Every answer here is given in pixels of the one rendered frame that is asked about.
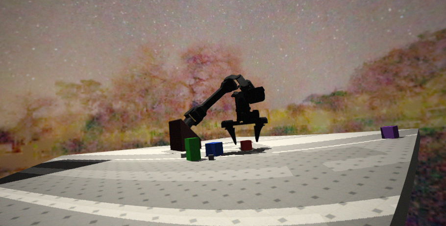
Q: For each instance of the red block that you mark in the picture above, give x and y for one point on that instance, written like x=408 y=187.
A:
x=246 y=145

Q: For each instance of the blue block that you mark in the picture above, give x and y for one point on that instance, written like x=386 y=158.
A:
x=215 y=148

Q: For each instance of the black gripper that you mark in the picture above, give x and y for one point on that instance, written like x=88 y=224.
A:
x=259 y=123

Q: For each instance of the purple block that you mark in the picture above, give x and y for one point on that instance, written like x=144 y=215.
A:
x=389 y=132

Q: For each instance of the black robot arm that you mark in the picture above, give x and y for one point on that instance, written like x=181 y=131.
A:
x=248 y=95

